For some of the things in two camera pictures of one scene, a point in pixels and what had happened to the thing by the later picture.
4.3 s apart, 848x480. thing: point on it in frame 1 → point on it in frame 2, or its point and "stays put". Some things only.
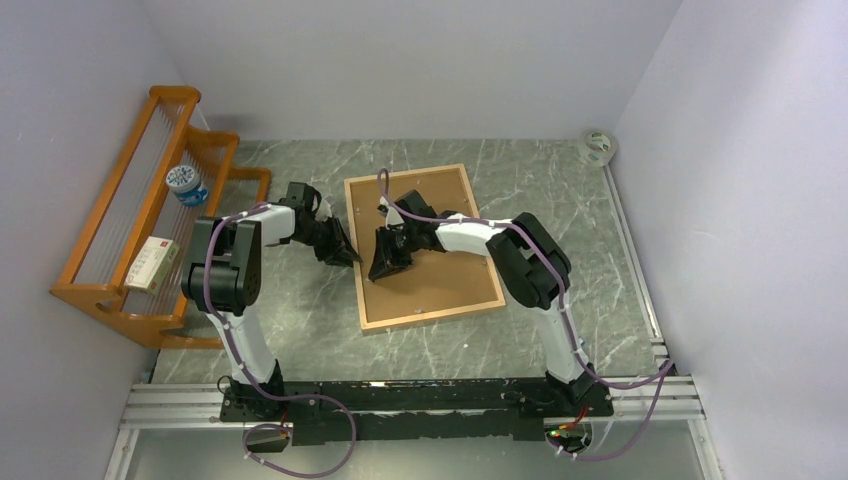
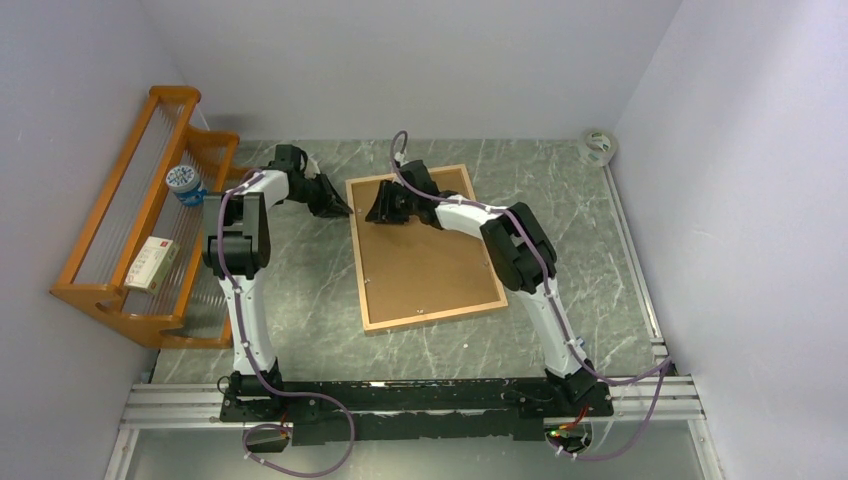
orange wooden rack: (129, 263) stays put
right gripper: (383, 260) → (382, 211)
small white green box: (153, 265) stays put
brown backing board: (434, 281) stays put
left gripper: (331, 254) → (331, 199)
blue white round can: (186, 185) stays put
